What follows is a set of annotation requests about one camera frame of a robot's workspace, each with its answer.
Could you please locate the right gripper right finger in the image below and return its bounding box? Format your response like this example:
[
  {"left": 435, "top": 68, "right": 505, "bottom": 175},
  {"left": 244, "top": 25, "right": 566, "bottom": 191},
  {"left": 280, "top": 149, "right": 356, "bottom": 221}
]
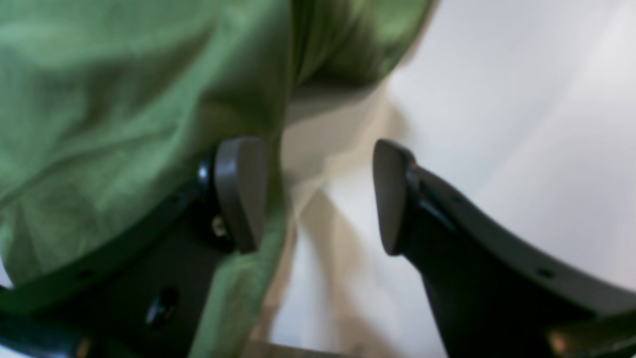
[{"left": 373, "top": 140, "right": 636, "bottom": 358}]

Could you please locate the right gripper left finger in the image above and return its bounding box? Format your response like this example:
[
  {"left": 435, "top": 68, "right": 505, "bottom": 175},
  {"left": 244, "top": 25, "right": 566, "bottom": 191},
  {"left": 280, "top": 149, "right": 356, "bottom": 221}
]
[{"left": 1, "top": 137, "right": 268, "bottom": 358}]

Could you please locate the green t-shirt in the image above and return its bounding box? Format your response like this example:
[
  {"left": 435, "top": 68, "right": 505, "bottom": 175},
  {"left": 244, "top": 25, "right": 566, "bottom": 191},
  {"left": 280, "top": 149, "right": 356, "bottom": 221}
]
[{"left": 0, "top": 0, "right": 431, "bottom": 358}]

